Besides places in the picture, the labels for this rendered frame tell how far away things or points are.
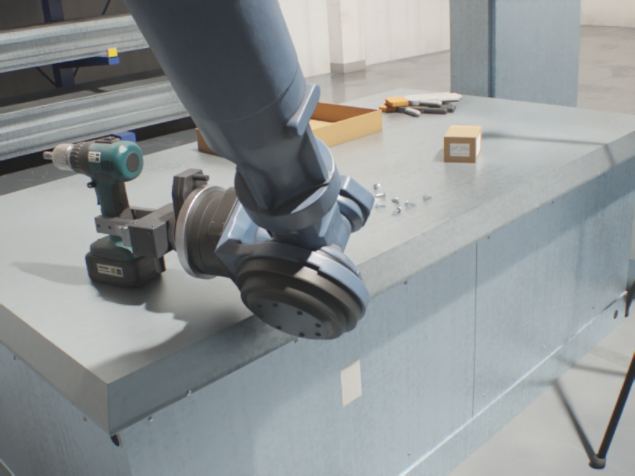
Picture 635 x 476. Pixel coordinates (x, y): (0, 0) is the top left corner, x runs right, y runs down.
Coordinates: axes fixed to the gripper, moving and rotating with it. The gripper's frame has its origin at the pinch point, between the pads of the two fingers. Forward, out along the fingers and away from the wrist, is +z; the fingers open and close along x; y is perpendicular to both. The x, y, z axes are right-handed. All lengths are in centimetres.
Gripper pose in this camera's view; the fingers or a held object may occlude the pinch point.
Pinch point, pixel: (118, 219)
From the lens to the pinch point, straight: 119.0
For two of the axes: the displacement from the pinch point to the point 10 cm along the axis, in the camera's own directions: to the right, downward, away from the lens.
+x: 4.6, -3.5, 8.2
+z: -8.9, -1.1, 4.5
